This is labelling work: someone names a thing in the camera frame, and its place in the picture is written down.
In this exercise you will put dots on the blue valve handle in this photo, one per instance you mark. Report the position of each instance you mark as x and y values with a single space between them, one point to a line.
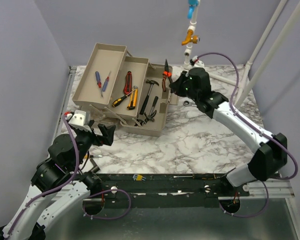
192 5

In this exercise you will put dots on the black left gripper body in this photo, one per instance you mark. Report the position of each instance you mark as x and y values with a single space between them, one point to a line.
86 140

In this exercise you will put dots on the orange handled tool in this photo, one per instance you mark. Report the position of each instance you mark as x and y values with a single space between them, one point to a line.
92 156

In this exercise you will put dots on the orange black long-nose pliers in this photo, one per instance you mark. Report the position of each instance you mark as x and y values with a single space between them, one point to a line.
166 75

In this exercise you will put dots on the yellow hex key set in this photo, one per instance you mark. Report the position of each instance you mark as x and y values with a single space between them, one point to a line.
138 177

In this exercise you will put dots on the red black utility knife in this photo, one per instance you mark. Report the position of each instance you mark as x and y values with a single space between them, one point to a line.
128 83

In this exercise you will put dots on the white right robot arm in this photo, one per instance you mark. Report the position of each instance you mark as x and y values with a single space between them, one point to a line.
268 149

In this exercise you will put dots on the black metal base rail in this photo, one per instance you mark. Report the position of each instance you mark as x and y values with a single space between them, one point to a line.
120 191

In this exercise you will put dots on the yellow black utility knife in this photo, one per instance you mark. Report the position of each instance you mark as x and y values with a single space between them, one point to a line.
133 98

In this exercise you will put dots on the blue handled screwdriver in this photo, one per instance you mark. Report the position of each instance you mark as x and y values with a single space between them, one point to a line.
99 83

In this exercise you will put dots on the aluminium extrusion frame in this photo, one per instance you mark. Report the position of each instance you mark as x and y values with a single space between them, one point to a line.
40 114

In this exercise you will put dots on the grey black wire stripper pliers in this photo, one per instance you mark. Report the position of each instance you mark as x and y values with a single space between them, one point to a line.
140 122

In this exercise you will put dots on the blue red screwdriver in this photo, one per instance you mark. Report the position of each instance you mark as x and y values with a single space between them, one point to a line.
105 84

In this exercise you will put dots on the yellow black screwdriver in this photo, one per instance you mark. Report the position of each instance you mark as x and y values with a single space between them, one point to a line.
118 101

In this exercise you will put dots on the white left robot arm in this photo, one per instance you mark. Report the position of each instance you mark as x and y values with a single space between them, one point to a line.
36 213

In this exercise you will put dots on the white PVC pipe frame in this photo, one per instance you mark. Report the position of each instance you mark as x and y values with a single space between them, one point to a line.
243 25

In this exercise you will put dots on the chrome ratchet wrench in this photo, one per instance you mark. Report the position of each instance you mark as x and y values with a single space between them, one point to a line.
187 103

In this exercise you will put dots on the orange brass tap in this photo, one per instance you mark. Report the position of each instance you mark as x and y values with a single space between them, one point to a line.
190 38

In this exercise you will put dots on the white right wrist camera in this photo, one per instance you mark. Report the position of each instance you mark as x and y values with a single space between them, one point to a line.
196 62

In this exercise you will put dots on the translucent grey-brown toolbox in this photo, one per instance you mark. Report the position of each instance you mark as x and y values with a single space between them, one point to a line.
106 57

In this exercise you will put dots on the black-handled claw hammer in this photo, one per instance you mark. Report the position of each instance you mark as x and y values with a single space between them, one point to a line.
145 102

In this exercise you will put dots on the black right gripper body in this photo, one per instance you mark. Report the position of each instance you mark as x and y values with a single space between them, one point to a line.
191 92

